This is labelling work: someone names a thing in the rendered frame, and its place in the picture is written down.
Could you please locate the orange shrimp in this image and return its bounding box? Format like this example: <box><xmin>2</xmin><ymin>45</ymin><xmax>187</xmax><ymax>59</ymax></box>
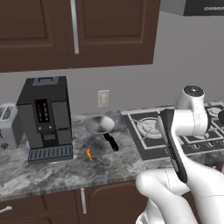
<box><xmin>86</xmin><ymin>148</ymin><xmax>95</xmax><ymax>162</ymax></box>

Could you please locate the black gas hob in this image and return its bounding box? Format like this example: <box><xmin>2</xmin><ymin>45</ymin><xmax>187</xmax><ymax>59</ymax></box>
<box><xmin>120</xmin><ymin>101</ymin><xmax>224</xmax><ymax>162</ymax></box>

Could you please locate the black coffee machine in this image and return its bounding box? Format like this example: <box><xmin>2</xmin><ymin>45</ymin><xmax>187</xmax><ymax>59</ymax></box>
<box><xmin>16</xmin><ymin>75</ymin><xmax>74</xmax><ymax>164</ymax></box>

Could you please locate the brown base cupboard door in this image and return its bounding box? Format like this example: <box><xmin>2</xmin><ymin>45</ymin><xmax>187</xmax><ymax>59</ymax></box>
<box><xmin>74</xmin><ymin>180</ymin><xmax>148</xmax><ymax>224</ymax></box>

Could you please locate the silver toaster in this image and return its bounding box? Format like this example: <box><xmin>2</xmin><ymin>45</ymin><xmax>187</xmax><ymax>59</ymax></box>
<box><xmin>0</xmin><ymin>102</ymin><xmax>25</xmax><ymax>151</ymax></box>

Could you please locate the grey range hood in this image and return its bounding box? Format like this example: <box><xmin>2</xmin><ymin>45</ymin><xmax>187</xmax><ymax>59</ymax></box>
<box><xmin>159</xmin><ymin>0</ymin><xmax>224</xmax><ymax>18</ymax></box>

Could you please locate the white wall socket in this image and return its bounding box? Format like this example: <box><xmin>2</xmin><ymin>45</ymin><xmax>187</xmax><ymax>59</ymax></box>
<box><xmin>97</xmin><ymin>89</ymin><xmax>110</xmax><ymax>109</ymax></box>

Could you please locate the silver pan with black handle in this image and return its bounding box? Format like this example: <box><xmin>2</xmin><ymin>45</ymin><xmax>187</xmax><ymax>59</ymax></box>
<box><xmin>84</xmin><ymin>115</ymin><xmax>120</xmax><ymax>152</ymax></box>

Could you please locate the brown wall cupboard door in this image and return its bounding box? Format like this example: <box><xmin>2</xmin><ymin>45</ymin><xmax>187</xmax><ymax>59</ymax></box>
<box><xmin>0</xmin><ymin>0</ymin><xmax>73</xmax><ymax>74</ymax></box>
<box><xmin>69</xmin><ymin>0</ymin><xmax>162</xmax><ymax>70</ymax></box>

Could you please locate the silver wall cupboard handle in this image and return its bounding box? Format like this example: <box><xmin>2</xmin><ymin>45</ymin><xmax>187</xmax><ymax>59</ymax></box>
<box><xmin>70</xmin><ymin>0</ymin><xmax>81</xmax><ymax>55</ymax></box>

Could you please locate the silver base cupboard handle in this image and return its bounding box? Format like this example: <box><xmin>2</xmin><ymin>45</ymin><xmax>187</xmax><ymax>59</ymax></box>
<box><xmin>80</xmin><ymin>187</ymin><xmax>88</xmax><ymax>215</ymax></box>

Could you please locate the silver drawer handle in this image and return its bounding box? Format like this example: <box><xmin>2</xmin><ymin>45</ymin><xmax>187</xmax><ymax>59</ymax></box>
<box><xmin>0</xmin><ymin>206</ymin><xmax>13</xmax><ymax>214</ymax></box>

